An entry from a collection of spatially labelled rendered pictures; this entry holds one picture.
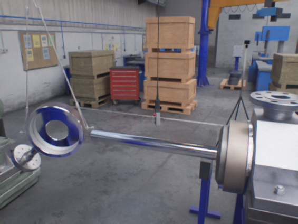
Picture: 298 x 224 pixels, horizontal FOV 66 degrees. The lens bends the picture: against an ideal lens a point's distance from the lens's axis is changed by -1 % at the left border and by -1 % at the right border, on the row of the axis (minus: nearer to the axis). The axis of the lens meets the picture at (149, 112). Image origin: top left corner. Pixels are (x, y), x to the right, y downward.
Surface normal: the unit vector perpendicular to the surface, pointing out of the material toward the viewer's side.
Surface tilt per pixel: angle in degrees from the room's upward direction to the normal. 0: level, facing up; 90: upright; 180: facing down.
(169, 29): 90
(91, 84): 90
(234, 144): 46
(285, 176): 90
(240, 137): 35
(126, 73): 90
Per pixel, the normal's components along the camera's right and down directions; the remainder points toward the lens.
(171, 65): -0.37, 0.28
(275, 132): -0.23, -0.47
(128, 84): -0.02, 0.30
